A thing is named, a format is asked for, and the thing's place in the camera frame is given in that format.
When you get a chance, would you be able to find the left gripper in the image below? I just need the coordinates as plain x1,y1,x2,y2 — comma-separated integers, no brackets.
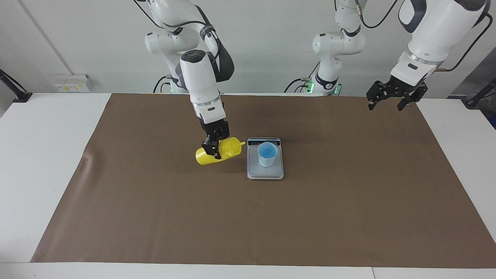
366,75,429,112

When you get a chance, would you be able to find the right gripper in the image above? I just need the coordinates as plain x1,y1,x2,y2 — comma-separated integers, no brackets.
199,117,231,160

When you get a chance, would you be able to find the yellow squeeze bottle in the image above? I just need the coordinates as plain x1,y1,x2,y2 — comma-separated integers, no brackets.
195,137,246,166

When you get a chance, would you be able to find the blue plastic cup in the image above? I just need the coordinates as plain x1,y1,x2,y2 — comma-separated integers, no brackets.
258,141,278,168

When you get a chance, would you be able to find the grey kitchen scale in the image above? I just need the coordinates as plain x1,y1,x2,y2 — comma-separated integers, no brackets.
246,136,285,181

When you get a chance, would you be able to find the black stand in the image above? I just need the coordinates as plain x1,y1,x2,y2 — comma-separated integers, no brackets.
0,69,33,103
460,77,496,110

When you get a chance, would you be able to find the black cable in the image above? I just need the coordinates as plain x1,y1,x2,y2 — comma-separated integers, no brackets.
436,12,495,73
355,0,400,29
152,75,173,94
194,5,236,83
284,61,323,94

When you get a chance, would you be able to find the white wall socket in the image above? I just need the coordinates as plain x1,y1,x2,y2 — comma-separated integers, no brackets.
54,74,92,93

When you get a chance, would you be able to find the white wall conduit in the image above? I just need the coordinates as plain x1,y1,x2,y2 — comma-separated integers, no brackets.
17,0,75,77

